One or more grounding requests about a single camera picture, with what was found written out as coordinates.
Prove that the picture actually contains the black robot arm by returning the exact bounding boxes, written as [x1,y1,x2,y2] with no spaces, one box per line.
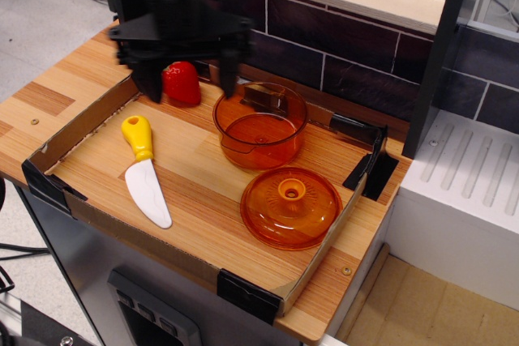
[109,0,253,102]

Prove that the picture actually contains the dark grey vertical post right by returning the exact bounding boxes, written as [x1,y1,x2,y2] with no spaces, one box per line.
[402,0,463,159]

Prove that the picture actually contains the white toy sink drainboard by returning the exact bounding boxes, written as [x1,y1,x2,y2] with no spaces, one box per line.
[385,111,518,309]

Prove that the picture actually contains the grey oven control panel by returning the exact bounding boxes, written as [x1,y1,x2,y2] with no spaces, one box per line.
[108,270,203,346]

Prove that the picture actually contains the yellow handled white toy knife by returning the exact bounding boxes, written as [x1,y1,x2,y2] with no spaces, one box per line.
[121,115,173,229]

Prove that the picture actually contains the orange transparent pot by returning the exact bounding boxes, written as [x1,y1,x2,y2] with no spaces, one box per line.
[212,82,308,170]

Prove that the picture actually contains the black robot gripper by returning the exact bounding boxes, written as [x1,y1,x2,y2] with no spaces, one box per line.
[109,0,253,103]

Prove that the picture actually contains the cardboard fence with black tape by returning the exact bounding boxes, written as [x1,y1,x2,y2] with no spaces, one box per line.
[21,42,400,326]

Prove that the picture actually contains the red toy strawberry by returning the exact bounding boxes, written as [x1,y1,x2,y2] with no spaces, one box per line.
[161,62,201,105]

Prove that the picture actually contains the orange transparent pot lid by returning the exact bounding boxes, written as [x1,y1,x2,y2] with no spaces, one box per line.
[240,167,342,250]

